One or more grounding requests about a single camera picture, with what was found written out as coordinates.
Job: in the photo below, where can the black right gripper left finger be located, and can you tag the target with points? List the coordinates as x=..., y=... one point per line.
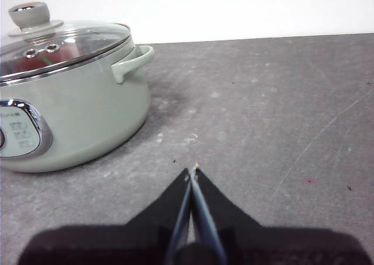
x=117, y=244

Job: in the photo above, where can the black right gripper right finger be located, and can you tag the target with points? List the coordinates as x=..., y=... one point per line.
x=277, y=247

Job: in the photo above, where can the glass lid with green knob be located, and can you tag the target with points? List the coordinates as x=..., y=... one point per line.
x=29, y=15

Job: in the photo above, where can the sage green electric cooking pot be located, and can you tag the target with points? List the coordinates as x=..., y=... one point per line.
x=87, y=101

